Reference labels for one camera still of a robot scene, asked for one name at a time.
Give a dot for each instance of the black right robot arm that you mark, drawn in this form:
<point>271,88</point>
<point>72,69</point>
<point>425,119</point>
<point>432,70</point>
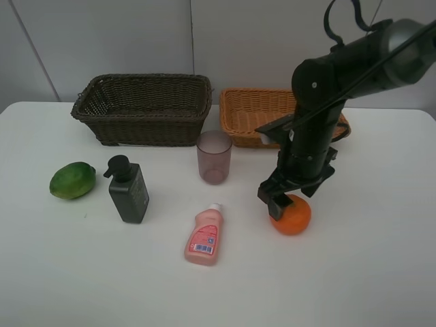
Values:
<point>396,55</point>

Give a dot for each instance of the green papaya fruit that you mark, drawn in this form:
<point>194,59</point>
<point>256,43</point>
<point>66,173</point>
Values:
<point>73,181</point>

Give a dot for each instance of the pink lotion bottle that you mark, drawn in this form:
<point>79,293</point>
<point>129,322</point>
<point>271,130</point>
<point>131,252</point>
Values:
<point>203,244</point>

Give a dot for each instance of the dark brown wicker basket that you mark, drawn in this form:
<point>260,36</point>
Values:
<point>145,109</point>

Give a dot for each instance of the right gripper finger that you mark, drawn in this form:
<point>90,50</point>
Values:
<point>278,204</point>

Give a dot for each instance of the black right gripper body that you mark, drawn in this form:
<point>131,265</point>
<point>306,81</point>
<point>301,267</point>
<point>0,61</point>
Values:
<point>279,182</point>

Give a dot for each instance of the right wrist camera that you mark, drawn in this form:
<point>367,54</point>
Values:
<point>276,132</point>

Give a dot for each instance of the translucent pink plastic cup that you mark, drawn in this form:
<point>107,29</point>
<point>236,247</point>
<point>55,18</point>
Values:
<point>214,149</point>

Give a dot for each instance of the black pump bottle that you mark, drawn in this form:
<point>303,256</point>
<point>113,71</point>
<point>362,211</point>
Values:
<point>127,189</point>

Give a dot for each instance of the orange wicker basket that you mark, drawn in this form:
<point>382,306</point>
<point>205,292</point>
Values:
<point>242,110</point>

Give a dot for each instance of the orange tangerine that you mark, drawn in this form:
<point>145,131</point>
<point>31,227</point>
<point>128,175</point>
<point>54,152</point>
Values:
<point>295,219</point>

